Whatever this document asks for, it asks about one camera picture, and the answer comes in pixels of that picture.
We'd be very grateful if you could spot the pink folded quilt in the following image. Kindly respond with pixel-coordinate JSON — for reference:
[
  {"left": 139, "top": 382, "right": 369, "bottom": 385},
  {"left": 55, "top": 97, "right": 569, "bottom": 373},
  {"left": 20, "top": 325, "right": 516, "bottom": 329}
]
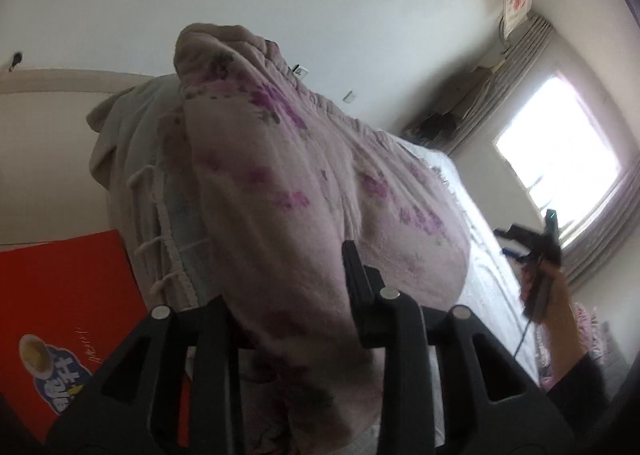
[{"left": 535, "top": 302, "right": 606, "bottom": 390}]

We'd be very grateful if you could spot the pink floral padded coat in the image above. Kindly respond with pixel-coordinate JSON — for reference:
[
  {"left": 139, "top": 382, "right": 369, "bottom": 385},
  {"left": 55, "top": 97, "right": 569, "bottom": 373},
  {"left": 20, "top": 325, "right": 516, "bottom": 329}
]
[{"left": 158, "top": 24, "right": 470, "bottom": 454}]

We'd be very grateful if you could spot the person's right hand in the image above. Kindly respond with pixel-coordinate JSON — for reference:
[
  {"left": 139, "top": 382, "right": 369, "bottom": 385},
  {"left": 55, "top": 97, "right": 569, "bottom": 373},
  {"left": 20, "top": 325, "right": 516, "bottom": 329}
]
[{"left": 520, "top": 261, "right": 573, "bottom": 329}]

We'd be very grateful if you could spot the left grey curtain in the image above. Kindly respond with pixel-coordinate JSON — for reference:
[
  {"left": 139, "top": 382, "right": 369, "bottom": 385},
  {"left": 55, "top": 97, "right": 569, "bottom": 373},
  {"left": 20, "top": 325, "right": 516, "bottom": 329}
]
[{"left": 404, "top": 14, "right": 557, "bottom": 156}]

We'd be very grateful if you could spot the grey curtain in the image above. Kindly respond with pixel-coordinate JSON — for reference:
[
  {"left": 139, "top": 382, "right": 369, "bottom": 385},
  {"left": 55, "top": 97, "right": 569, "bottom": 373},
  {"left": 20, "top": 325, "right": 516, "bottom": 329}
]
[
  {"left": 404, "top": 14, "right": 557, "bottom": 156},
  {"left": 563, "top": 161, "right": 639, "bottom": 287}
]

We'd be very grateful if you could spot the window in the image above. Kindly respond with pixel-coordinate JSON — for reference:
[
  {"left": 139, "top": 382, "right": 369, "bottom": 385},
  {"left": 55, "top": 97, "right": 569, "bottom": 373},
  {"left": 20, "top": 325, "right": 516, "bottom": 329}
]
[{"left": 494, "top": 74, "right": 623, "bottom": 245}]

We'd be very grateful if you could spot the red cardboard box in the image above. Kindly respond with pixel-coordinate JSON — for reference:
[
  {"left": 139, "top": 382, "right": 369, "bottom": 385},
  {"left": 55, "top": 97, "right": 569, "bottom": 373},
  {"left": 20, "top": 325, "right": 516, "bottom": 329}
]
[{"left": 0, "top": 228, "right": 151, "bottom": 443}]

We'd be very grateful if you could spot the person's right forearm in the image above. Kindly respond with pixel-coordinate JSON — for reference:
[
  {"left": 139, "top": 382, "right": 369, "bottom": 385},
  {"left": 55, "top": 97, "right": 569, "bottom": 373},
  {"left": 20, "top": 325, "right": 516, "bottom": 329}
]
[{"left": 539, "top": 314, "right": 609, "bottom": 455}]

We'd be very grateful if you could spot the wall socket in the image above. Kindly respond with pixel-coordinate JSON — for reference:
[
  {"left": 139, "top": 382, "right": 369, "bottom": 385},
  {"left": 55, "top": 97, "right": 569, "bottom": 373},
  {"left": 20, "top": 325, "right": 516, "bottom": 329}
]
[{"left": 293, "top": 65, "right": 309, "bottom": 78}]

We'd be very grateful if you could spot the right grey curtain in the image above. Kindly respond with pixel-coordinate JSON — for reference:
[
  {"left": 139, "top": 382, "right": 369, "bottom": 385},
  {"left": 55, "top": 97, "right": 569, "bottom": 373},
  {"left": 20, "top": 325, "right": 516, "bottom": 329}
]
[{"left": 563, "top": 161, "right": 639, "bottom": 287}]

